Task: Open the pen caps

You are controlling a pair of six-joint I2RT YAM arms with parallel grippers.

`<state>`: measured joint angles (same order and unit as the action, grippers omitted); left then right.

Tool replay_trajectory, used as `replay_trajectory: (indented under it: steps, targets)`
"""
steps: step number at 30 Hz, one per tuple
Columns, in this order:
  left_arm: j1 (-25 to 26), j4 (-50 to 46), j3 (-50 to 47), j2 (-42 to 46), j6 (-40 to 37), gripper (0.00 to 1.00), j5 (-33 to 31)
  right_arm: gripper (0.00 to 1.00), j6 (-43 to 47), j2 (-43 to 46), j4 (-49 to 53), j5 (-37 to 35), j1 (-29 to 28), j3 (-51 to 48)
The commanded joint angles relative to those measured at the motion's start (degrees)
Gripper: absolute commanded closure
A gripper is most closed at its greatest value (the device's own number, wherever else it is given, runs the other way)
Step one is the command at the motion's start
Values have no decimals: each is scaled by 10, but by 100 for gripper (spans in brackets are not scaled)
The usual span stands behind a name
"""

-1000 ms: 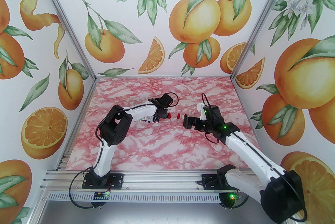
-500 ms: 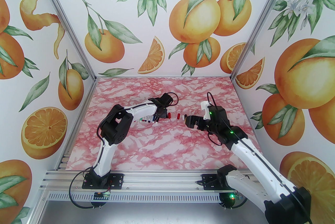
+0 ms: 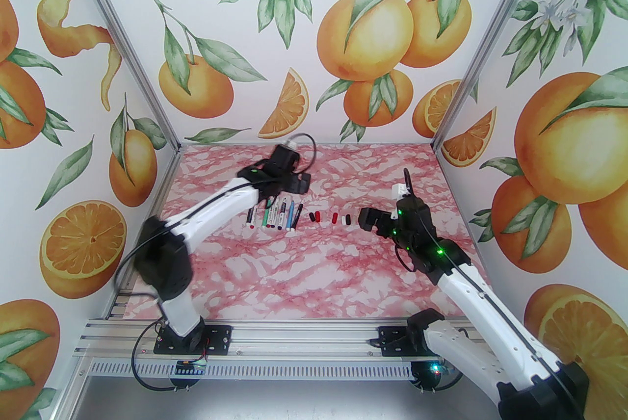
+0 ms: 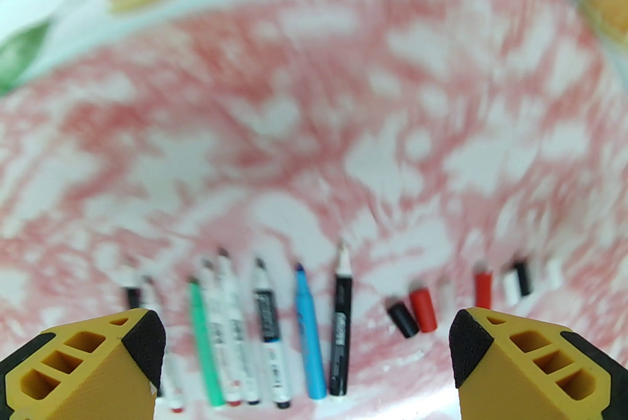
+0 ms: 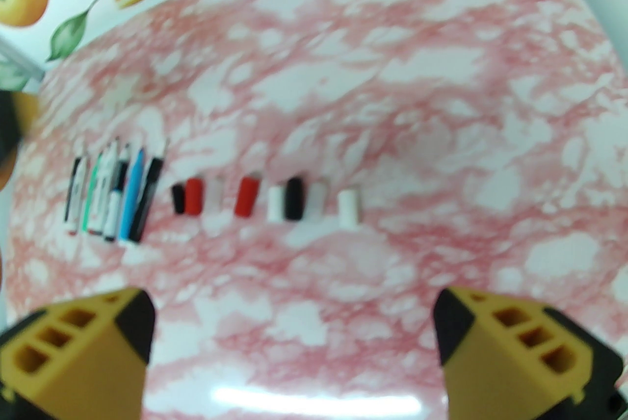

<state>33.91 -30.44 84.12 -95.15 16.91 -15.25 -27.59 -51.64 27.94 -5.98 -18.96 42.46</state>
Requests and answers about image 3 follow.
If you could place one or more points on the black barrel marker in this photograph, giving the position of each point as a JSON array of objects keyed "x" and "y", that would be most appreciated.
[{"x": 251, "y": 217}]

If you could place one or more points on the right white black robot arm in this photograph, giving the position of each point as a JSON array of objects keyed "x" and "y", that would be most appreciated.
[{"x": 471, "y": 295}]

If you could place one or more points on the white marker black end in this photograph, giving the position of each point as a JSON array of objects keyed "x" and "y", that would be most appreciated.
[{"x": 276, "y": 214}]

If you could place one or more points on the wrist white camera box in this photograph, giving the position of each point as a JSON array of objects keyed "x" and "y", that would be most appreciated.
[
  {"x": 289, "y": 144},
  {"x": 401, "y": 191}
]

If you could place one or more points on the aluminium frame post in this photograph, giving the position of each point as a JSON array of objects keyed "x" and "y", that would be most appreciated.
[
  {"x": 500, "y": 33},
  {"x": 123, "y": 33}
]

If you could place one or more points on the white marker dark label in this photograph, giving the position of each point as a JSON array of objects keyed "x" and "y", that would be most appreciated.
[{"x": 283, "y": 215}]

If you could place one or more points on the slim black pen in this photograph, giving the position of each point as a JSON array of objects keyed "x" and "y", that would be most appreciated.
[{"x": 299, "y": 215}]

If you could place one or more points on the slim blue pen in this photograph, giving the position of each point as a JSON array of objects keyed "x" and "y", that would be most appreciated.
[{"x": 292, "y": 216}]

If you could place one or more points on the slim green pen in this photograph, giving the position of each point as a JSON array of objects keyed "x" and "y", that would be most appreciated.
[{"x": 266, "y": 214}]

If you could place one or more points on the small circuit board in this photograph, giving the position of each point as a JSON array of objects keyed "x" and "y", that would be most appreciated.
[
  {"x": 189, "y": 369},
  {"x": 436, "y": 366}
]

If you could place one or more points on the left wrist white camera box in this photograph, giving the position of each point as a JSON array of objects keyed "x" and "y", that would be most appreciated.
[{"x": 289, "y": 144}]

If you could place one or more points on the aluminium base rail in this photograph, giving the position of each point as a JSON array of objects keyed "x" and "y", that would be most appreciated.
[{"x": 304, "y": 339}]

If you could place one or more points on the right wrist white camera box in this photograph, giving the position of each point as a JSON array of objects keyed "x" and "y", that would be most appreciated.
[{"x": 401, "y": 191}]

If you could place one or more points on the slotted metal strip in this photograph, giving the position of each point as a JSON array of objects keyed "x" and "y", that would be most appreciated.
[{"x": 304, "y": 370}]

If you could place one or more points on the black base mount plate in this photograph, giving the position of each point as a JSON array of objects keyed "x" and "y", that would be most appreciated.
[
  {"x": 218, "y": 339},
  {"x": 392, "y": 339}
]

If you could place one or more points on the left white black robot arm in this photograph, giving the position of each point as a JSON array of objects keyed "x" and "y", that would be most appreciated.
[{"x": 216, "y": 209}]

